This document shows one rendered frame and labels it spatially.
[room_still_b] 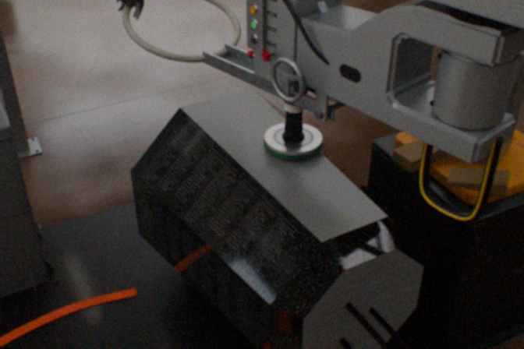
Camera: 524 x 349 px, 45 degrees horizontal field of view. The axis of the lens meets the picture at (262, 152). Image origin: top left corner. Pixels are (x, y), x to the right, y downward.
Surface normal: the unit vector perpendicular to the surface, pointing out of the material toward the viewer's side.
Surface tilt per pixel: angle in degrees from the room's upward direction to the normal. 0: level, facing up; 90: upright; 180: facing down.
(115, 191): 0
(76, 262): 0
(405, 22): 90
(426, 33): 90
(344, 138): 0
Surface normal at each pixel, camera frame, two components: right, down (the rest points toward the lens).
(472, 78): -0.38, 0.51
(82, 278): 0.00, -0.84
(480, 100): -0.07, 0.54
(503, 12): -0.74, 0.37
